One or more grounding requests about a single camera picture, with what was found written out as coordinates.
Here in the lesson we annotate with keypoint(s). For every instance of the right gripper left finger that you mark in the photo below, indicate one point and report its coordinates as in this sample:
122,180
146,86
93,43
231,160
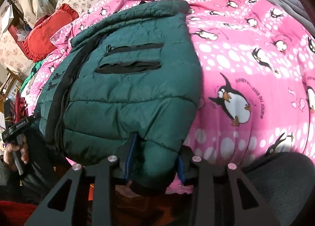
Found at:
87,193

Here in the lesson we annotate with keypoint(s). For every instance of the person's left hand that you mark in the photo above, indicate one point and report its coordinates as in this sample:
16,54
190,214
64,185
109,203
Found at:
10,148

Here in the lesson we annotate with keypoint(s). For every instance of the dark green puffer jacket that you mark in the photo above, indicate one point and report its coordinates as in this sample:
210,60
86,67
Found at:
133,74

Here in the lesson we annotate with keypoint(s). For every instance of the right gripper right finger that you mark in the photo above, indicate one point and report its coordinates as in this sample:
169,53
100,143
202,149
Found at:
222,195

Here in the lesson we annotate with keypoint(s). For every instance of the red ruffled pillow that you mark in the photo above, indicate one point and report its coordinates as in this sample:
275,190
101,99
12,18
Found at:
37,44

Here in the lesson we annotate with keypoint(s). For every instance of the pink penguin blanket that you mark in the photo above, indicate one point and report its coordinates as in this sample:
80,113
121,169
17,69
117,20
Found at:
257,97

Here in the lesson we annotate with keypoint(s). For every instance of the bright green garment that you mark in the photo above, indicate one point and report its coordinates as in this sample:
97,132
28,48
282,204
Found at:
31,70

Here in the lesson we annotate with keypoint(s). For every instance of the left beige curtain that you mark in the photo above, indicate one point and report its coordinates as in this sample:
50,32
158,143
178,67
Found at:
34,10

